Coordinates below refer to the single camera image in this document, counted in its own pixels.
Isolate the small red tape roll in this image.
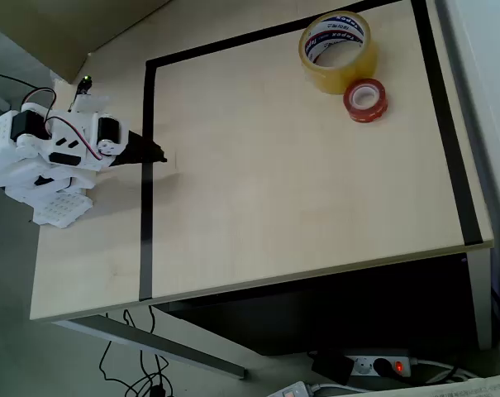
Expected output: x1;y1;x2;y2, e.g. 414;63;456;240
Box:
341;78;388;125

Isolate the large yellow tape roll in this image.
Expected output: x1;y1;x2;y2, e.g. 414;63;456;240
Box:
298;11;379;97

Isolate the brown cardboard box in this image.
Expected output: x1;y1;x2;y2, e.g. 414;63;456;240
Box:
0;0;173;84

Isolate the grey table leg beam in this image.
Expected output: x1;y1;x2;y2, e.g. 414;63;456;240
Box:
52;313;249;381

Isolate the white switched power strip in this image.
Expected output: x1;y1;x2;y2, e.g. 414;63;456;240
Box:
267;380;313;397

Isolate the black power adapter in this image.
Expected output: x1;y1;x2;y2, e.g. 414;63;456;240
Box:
311;351;356;388

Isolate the black plug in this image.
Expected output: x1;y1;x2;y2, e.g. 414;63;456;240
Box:
373;356;396;379

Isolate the grey upright table leg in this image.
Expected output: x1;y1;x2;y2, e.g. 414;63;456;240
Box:
465;246;493;352

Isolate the printed paper sheet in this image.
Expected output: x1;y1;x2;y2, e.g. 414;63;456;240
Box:
380;371;500;397

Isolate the red white servo wire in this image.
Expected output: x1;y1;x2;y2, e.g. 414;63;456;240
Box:
45;117;103;163

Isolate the black servo cable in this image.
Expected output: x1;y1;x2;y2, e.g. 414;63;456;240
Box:
22;86;60;122

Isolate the wrist camera with green LED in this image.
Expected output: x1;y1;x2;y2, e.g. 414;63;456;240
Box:
69;74;111;113

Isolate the black floor cable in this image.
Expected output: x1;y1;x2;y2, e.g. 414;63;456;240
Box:
138;304;177;397
98;309;140;396

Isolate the white power cable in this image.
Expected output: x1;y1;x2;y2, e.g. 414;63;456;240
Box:
409;356;479;385

